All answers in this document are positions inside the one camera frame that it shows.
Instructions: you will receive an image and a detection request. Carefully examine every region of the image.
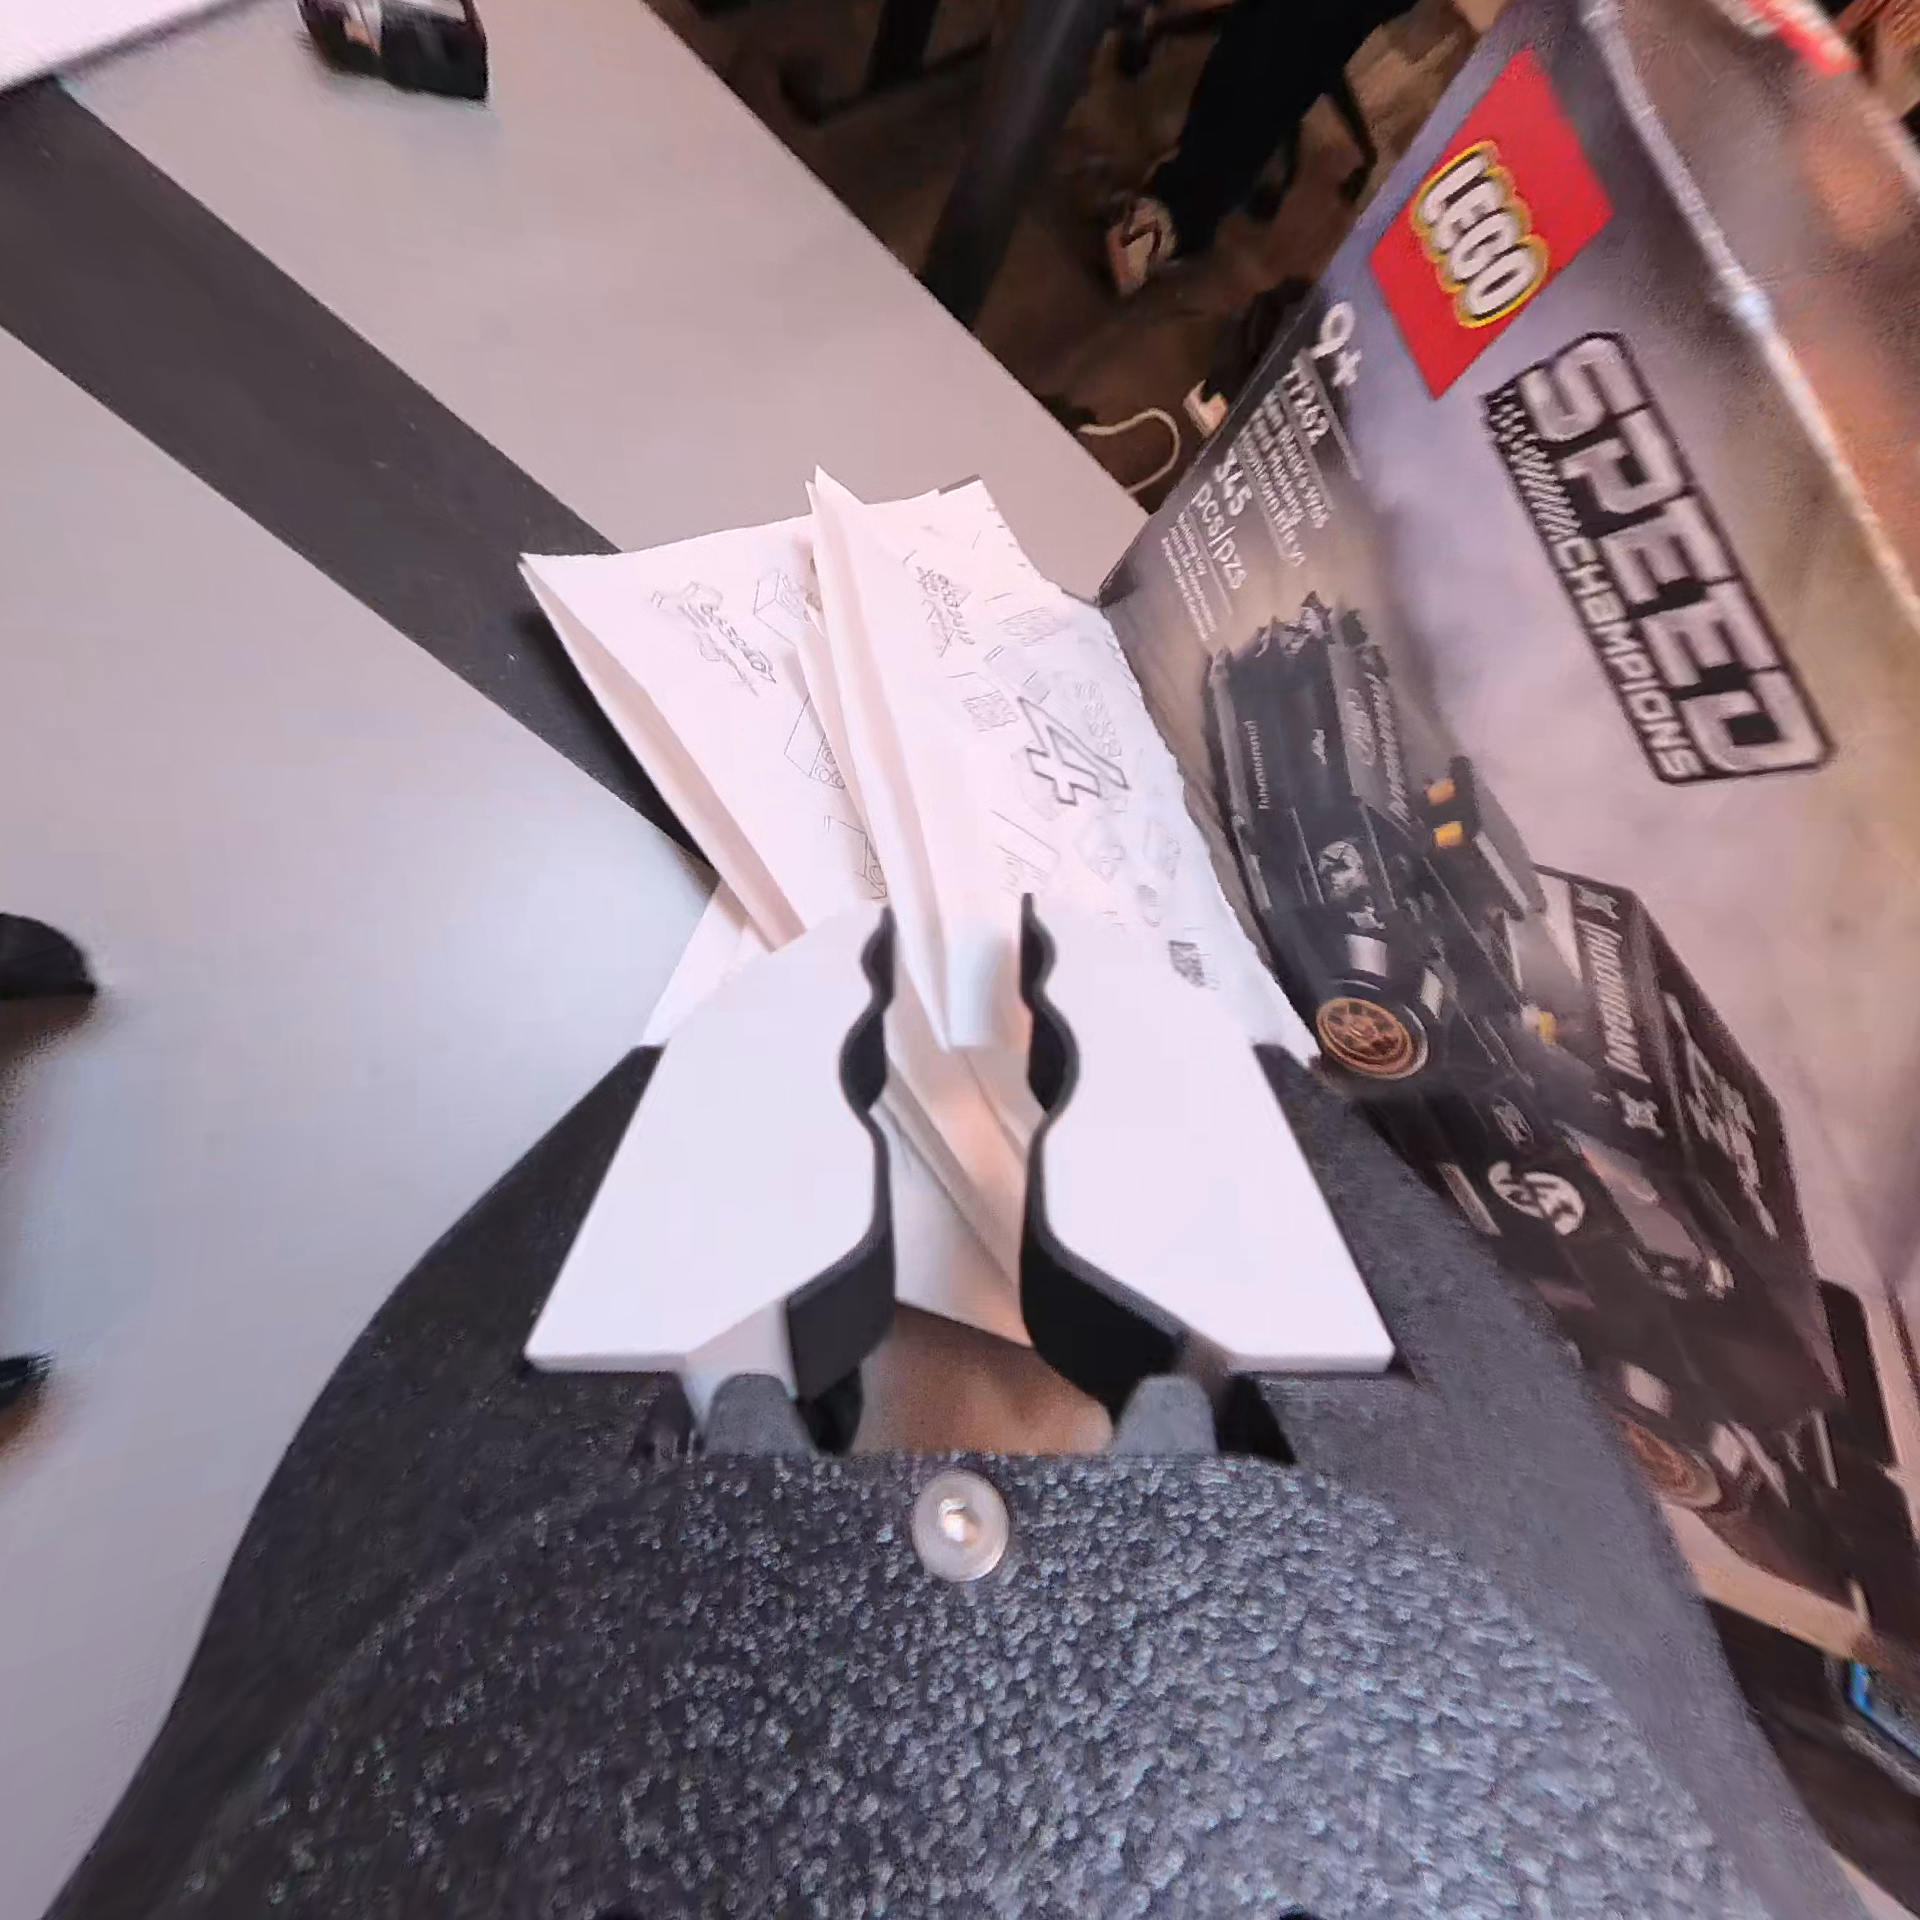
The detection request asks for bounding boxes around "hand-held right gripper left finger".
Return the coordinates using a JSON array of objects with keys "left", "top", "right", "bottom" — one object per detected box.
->
[{"left": 525, "top": 907, "right": 902, "bottom": 1450}]

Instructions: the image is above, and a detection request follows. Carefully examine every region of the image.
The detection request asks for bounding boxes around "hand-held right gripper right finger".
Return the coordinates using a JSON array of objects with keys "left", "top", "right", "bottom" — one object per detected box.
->
[{"left": 1017, "top": 897, "right": 1397, "bottom": 1442}]

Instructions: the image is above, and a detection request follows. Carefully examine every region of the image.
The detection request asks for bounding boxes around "numbered white paper bag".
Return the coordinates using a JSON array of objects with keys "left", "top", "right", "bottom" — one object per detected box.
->
[{"left": 802, "top": 465, "right": 1326, "bottom": 1337}]

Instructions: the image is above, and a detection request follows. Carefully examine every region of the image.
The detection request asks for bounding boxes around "black lego set box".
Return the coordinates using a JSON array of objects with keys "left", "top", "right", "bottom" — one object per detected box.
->
[{"left": 1099, "top": 0, "right": 1920, "bottom": 1659}]

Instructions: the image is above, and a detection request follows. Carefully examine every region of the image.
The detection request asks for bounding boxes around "black lego piece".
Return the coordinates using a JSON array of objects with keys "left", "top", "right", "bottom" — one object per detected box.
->
[{"left": 0, "top": 913, "right": 101, "bottom": 1002}]

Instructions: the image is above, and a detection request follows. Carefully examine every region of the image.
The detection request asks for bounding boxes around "black printed lego panel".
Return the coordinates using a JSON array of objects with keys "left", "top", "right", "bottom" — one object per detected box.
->
[{"left": 297, "top": 0, "right": 492, "bottom": 105}]

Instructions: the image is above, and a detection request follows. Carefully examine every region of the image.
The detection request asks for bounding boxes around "white printed sheet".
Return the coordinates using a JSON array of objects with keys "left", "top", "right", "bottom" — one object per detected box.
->
[{"left": 0, "top": 0, "right": 227, "bottom": 91}]

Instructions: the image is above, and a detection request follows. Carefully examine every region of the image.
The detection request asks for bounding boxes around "black table frame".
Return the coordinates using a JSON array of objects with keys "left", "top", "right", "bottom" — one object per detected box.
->
[{"left": 922, "top": 0, "right": 1097, "bottom": 294}]

